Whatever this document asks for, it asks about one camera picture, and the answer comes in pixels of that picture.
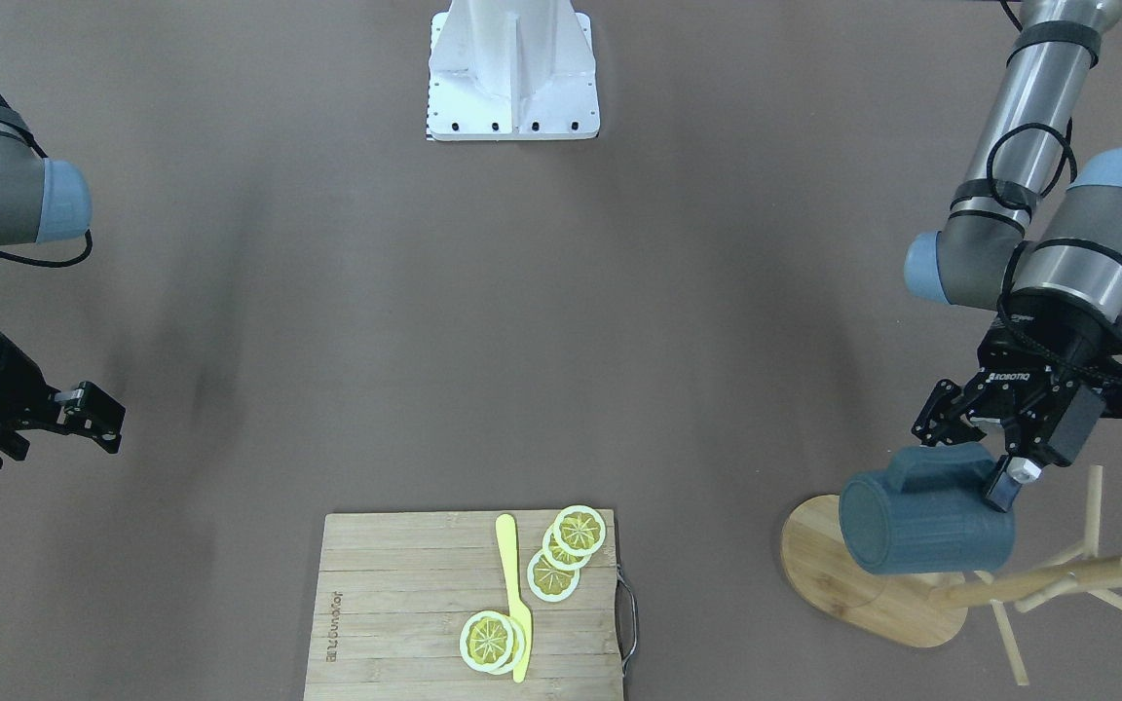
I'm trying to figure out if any lemon slice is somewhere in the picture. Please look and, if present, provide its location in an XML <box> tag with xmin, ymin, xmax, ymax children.
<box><xmin>542</xmin><ymin>524</ymin><xmax>592</xmax><ymax>572</ymax></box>
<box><xmin>552</xmin><ymin>504</ymin><xmax>609</xmax><ymax>559</ymax></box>
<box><xmin>459</xmin><ymin>609</ymin><xmax>511</xmax><ymax>674</ymax></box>
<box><xmin>490</xmin><ymin>616</ymin><xmax>530</xmax><ymax>676</ymax></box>
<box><xmin>527</xmin><ymin>550</ymin><xmax>580</xmax><ymax>603</ymax></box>

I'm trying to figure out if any dark blue mug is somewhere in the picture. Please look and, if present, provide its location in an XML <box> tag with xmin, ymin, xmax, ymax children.
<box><xmin>839</xmin><ymin>443</ymin><xmax>1017</xmax><ymax>575</ymax></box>

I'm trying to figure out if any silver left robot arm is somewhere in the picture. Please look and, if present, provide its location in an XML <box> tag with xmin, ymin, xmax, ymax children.
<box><xmin>904</xmin><ymin>1</ymin><xmax>1122</xmax><ymax>483</ymax></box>

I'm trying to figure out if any wooden cup storage rack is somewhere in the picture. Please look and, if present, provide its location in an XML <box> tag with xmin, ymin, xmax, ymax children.
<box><xmin>779</xmin><ymin>464</ymin><xmax>1122</xmax><ymax>686</ymax></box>

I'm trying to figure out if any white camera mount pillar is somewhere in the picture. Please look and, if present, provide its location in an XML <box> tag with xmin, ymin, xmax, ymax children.
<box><xmin>425</xmin><ymin>1</ymin><xmax>601</xmax><ymax>142</ymax></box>

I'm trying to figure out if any yellow plastic knife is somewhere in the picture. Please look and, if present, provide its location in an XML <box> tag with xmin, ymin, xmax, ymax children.
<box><xmin>495</xmin><ymin>513</ymin><xmax>534</xmax><ymax>683</ymax></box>

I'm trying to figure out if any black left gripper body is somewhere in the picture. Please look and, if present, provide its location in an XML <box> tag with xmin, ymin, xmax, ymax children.
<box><xmin>956</xmin><ymin>292</ymin><xmax>1122</xmax><ymax>465</ymax></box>

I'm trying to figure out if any wooden cutting board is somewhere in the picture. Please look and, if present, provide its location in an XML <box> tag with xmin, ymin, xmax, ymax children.
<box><xmin>304</xmin><ymin>507</ymin><xmax>637</xmax><ymax>700</ymax></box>

